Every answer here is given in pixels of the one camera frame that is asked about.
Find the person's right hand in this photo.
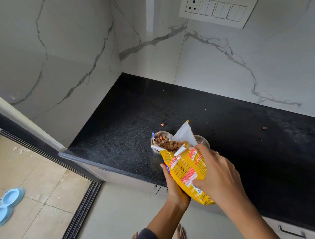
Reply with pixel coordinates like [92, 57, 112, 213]
[191, 144, 249, 210]

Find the person's left hand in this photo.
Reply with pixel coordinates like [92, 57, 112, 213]
[160, 163, 191, 210]

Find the yellow pet food bag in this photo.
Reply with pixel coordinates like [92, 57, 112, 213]
[151, 120, 216, 206]

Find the person's right forearm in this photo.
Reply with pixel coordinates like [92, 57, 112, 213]
[220, 195, 281, 239]

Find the person's left forearm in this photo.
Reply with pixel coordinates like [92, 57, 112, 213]
[146, 199, 190, 239]

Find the heap of brown kibble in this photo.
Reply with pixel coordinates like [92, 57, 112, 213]
[154, 136, 189, 153]

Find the steel bowl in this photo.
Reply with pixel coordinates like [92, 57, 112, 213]
[194, 135, 211, 150]
[150, 131, 174, 155]

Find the person's right foot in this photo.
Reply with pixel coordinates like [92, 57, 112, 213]
[176, 223, 187, 239]

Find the dark sleeve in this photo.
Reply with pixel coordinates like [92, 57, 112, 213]
[137, 228, 158, 239]

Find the black sliding door track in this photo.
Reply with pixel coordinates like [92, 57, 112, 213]
[0, 128, 102, 239]

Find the blue double pet bowl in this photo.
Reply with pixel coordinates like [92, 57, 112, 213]
[0, 188, 25, 227]

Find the black drawer handle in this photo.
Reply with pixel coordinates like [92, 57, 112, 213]
[278, 225, 307, 239]

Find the white wall switch panel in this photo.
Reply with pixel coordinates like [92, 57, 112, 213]
[179, 0, 258, 29]

